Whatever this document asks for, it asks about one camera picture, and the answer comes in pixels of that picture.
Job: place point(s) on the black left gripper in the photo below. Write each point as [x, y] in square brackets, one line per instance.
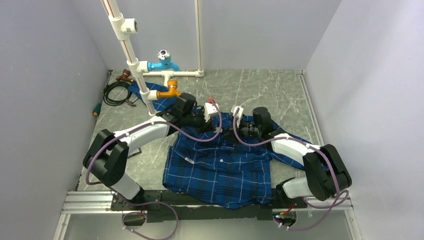
[206, 127]

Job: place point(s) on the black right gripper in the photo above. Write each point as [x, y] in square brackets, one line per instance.
[239, 132]

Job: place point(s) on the blue plaid shirt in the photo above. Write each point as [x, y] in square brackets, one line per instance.
[217, 171]

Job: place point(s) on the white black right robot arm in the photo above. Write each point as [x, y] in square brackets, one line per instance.
[325, 172]

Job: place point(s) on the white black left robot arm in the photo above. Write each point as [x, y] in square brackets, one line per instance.
[107, 155]

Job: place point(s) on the orange plastic faucet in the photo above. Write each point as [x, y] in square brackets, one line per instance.
[172, 86]

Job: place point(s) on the black hinged display case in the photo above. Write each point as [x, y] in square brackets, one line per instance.
[136, 152]

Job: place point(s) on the blue plastic faucet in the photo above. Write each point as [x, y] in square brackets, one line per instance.
[165, 62]

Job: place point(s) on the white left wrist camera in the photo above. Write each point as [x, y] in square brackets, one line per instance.
[211, 110]

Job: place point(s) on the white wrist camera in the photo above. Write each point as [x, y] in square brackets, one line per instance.
[211, 110]
[237, 112]

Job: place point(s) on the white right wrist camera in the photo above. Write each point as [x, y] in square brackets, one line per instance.
[237, 112]

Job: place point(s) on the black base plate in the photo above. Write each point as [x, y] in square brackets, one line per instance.
[190, 208]

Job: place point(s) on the green orange handled screwdriver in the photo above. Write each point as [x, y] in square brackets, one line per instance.
[97, 109]

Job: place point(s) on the white pvc pipe frame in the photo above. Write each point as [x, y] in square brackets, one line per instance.
[125, 27]

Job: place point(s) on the aluminium rail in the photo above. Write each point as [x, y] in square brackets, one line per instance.
[84, 202]

